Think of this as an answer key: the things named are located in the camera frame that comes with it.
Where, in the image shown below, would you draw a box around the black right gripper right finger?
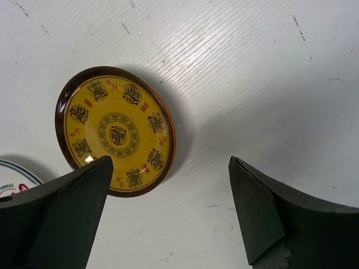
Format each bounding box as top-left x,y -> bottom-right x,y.
229,157 -> 358,268

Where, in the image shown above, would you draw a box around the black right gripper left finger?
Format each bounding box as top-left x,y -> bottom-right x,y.
1,156 -> 113,268

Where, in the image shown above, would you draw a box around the white plate red characters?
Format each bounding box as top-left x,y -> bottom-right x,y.
0,160 -> 44,198

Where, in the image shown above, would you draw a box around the yellow patterned small plate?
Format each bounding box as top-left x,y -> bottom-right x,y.
54,66 -> 177,198

